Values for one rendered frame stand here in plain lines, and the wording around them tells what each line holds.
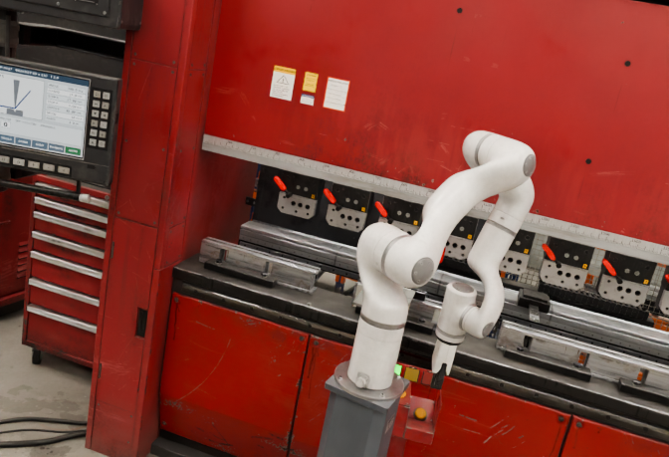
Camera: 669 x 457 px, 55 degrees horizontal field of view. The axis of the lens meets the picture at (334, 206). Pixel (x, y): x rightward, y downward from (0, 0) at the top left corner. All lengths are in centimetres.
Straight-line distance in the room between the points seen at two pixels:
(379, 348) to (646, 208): 110
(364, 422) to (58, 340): 205
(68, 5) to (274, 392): 158
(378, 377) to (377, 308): 19
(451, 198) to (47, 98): 136
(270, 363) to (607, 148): 146
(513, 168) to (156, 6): 138
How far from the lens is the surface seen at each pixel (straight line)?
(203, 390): 278
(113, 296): 269
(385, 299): 163
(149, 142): 245
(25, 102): 234
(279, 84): 243
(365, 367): 169
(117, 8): 223
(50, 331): 346
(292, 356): 254
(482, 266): 181
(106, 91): 223
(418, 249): 154
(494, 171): 166
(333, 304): 250
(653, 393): 252
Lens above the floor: 186
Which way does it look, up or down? 15 degrees down
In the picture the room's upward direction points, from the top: 11 degrees clockwise
